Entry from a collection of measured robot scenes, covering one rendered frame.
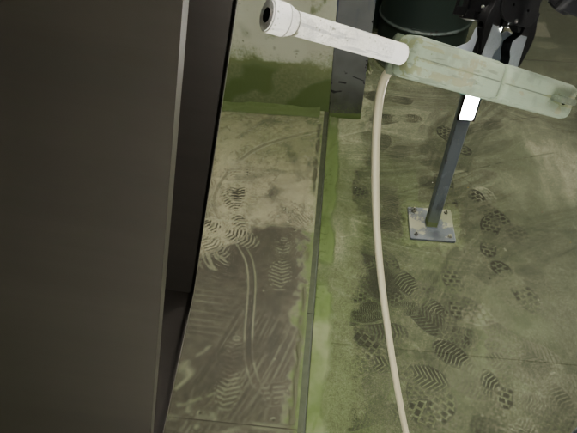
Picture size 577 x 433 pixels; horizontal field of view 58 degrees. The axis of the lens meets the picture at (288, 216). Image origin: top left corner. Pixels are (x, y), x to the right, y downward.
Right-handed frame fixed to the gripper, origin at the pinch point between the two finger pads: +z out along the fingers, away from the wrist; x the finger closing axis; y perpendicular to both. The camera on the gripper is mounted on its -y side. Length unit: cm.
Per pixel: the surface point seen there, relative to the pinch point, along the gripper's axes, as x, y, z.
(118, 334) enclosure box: 44, 1, 36
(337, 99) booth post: -110, 192, 20
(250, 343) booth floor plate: -30, 92, 103
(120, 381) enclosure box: 42, 6, 46
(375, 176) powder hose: -9.7, 28.2, 20.8
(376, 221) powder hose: -14.0, 29.0, 30.6
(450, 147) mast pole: -99, 94, 22
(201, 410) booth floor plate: -9, 78, 118
